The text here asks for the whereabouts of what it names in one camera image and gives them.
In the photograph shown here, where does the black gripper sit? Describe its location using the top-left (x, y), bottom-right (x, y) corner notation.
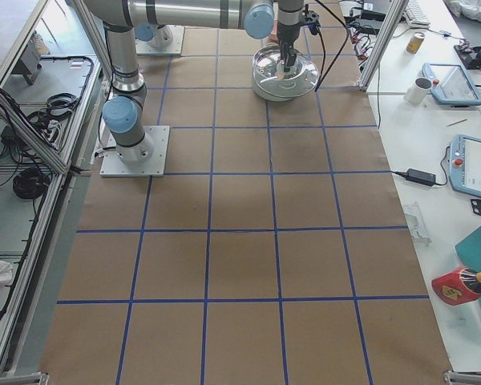
top-left (277, 10), bottom-right (319, 72)

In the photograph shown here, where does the glass pot lid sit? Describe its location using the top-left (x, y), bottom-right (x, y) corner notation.
top-left (251, 43), bottom-right (321, 95)

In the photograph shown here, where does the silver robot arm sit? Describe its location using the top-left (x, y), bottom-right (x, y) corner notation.
top-left (85, 0), bottom-right (319, 164)
top-left (134, 23), bottom-right (173, 50)

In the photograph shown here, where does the pale green cooking pot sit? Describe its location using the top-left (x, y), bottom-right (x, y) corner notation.
top-left (251, 44), bottom-right (320, 102)

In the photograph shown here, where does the pink plastic bowl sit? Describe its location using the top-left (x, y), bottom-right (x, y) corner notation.
top-left (264, 31), bottom-right (278, 45)

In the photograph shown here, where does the black power brick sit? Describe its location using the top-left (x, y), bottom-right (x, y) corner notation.
top-left (354, 10), bottom-right (386, 22)

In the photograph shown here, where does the yellow drink can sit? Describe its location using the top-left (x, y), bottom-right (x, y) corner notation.
top-left (406, 32), bottom-right (425, 55)

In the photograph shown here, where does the white mug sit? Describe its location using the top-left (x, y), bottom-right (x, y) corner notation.
top-left (403, 77), bottom-right (432, 105)

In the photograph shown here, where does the far blue teach pendant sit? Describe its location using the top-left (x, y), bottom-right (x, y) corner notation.
top-left (422, 63), bottom-right (481, 107)

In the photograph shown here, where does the blue teach pendant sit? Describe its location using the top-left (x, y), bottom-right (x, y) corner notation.
top-left (448, 135), bottom-right (481, 198)
top-left (422, 63), bottom-right (481, 107)

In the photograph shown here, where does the black power adapter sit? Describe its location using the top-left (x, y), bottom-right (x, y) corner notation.
top-left (405, 168), bottom-right (436, 187)

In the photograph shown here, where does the clear plastic holder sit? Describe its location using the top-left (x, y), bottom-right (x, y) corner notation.
top-left (402, 202), bottom-right (431, 246)

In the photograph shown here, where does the near blue teach pendant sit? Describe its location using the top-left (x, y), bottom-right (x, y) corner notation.
top-left (448, 135), bottom-right (481, 198)

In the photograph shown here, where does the red yellow bottle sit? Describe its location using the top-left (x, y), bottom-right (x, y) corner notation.
top-left (431, 266), bottom-right (481, 306)

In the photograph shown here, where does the aluminium frame post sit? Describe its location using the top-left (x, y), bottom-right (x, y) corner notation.
top-left (358, 0), bottom-right (408, 91)

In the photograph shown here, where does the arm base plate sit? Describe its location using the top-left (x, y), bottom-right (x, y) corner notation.
top-left (134, 24), bottom-right (185, 56)
top-left (100, 125), bottom-right (170, 177)

